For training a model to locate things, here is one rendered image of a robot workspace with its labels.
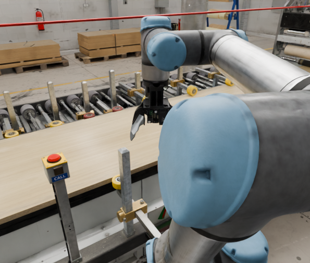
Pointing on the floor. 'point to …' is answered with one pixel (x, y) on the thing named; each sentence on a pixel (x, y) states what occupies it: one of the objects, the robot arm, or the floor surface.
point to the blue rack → (231, 15)
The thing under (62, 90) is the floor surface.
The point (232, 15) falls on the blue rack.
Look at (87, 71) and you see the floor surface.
